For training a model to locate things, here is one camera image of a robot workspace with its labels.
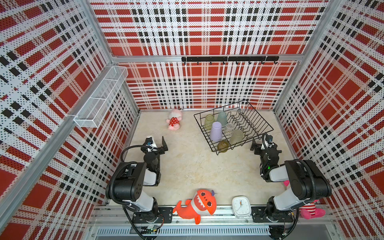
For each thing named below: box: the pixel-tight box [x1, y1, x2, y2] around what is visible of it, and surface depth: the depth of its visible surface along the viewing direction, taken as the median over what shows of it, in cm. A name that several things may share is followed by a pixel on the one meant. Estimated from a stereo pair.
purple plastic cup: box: [210, 121, 223, 142], surface depth 96 cm
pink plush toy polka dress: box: [166, 108, 183, 131], surface depth 110 cm
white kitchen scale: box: [232, 196, 252, 218], surface depth 76 cm
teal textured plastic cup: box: [216, 111, 227, 127], surface depth 107 cm
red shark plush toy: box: [172, 189, 217, 225], surface depth 72 cm
